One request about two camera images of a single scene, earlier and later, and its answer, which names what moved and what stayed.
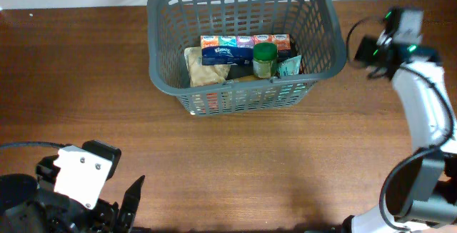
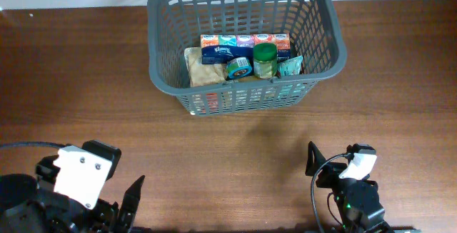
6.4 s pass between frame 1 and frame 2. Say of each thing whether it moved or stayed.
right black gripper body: moved
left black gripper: stayed
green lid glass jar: stayed
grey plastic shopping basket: stayed
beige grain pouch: stayed
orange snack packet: moved
